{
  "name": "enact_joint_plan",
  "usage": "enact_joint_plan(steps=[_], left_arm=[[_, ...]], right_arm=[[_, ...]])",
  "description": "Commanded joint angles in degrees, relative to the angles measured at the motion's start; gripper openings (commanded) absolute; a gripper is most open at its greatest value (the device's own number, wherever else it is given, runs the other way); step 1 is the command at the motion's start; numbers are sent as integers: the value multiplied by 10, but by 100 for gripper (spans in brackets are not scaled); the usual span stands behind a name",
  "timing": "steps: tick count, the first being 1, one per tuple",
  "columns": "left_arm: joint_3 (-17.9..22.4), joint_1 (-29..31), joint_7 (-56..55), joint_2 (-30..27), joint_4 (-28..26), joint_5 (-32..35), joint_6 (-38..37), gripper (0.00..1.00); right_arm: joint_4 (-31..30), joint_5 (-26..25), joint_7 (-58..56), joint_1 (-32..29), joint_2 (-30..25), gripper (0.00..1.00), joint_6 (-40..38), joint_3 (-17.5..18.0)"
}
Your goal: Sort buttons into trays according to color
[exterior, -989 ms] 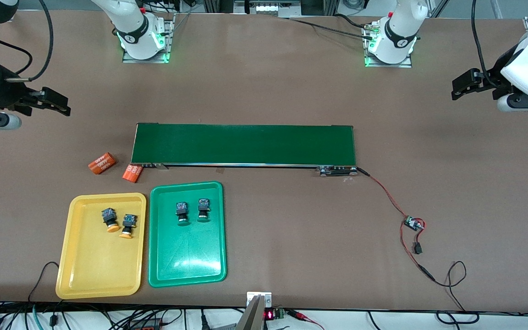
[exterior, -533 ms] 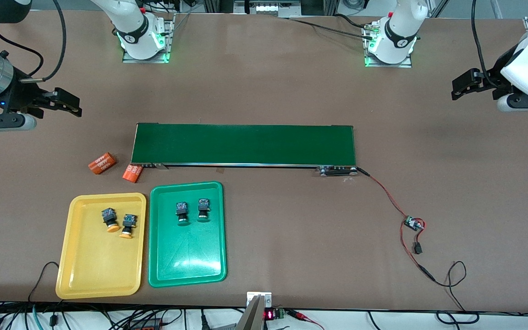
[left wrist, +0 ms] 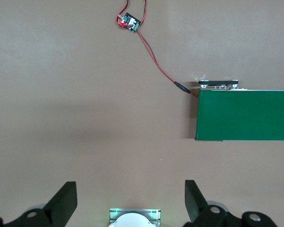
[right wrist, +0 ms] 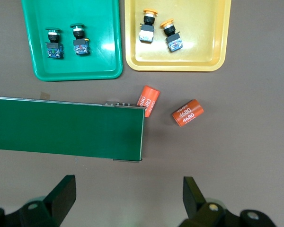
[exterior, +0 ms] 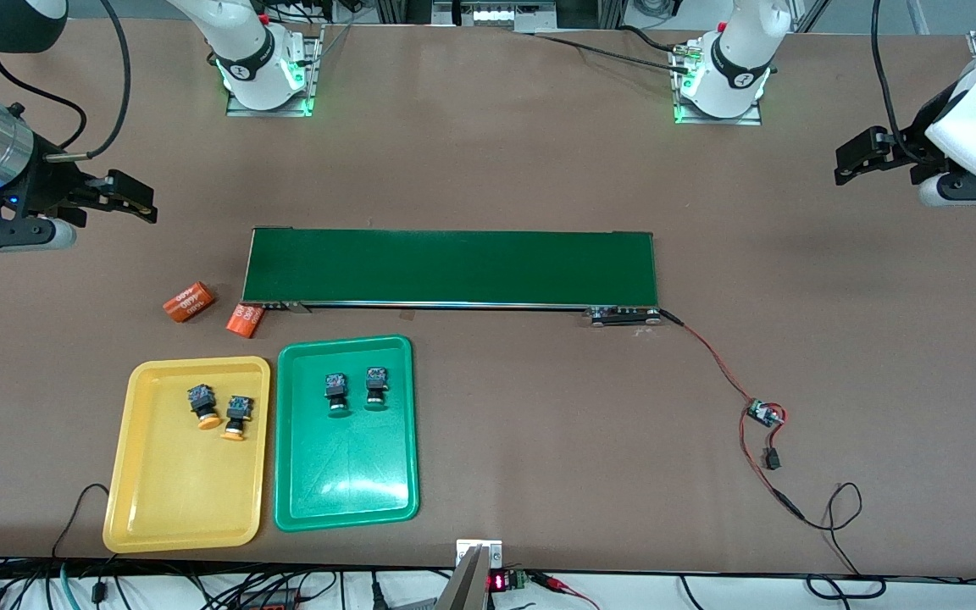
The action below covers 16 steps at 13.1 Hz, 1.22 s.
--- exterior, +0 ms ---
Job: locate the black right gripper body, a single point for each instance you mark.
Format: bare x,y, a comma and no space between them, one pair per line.
49,186

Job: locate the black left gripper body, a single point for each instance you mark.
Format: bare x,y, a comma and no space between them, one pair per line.
909,154

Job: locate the yellow push button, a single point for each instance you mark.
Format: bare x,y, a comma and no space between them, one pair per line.
202,405
236,418

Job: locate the green push button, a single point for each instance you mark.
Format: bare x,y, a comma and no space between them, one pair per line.
335,394
377,387

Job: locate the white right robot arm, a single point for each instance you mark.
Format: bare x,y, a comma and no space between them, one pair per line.
251,42

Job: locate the small speed controller board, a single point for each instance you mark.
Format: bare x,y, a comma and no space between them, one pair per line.
763,413

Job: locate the yellow plastic tray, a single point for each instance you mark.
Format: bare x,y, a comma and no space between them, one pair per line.
187,483

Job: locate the green conveyor belt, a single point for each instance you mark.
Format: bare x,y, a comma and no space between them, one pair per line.
454,267

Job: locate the green plastic tray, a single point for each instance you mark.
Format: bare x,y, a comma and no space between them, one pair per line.
344,466

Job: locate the lit metal rack unit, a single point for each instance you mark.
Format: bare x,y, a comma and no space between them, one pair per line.
496,15

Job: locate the red clip lead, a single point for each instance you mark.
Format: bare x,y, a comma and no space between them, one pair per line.
551,583

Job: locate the red digit display module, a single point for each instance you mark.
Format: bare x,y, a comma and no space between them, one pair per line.
498,582

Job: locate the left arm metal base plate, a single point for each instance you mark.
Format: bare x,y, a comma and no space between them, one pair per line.
751,117

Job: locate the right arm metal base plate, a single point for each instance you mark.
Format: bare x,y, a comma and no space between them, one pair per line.
312,76

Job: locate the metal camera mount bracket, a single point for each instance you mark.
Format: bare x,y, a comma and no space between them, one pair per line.
467,585

